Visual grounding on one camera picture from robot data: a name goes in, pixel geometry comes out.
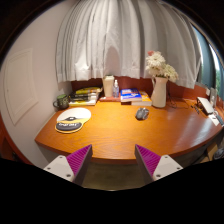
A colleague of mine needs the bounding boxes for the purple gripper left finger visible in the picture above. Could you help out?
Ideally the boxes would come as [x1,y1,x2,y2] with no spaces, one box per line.
[43,143,94,186]

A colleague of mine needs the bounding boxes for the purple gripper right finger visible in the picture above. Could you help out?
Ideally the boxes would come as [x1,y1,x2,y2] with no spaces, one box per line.
[134,143,184,185]

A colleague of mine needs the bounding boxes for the stack of books left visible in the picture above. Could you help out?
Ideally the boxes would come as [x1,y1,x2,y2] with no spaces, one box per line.
[69,87,103,106]

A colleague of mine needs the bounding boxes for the grey computer mouse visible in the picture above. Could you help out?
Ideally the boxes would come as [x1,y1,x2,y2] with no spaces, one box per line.
[135,108,149,120]

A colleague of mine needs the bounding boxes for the white device box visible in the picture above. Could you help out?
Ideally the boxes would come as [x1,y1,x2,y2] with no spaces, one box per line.
[197,97,214,114]

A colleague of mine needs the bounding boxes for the black cable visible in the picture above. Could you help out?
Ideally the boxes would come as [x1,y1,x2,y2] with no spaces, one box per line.
[165,87,201,115]

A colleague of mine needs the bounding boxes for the white ceramic vase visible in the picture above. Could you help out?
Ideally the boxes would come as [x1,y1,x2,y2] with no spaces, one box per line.
[151,77,168,108]

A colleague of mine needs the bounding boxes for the yellow book under blue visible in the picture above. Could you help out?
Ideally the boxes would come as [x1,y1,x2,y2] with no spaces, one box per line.
[132,91,152,106]

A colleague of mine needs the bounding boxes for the clear sanitizer bottle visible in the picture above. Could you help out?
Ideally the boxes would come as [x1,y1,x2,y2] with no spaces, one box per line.
[113,80,119,98]

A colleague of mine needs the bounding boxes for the white flower bouquet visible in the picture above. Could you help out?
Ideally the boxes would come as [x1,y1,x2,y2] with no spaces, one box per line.
[146,51,178,83]

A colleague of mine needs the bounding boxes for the beige tissue container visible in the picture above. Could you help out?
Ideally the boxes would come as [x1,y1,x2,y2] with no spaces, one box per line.
[103,75,114,97]

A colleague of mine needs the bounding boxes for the white curtain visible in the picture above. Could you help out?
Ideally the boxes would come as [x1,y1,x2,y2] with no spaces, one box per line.
[56,0,201,88]

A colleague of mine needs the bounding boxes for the dark green mug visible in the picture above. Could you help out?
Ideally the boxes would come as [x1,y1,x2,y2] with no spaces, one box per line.
[53,94,69,110]

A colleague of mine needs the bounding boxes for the white yellow mouse pad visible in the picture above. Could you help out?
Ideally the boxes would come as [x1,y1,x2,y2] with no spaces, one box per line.
[55,108,91,134]

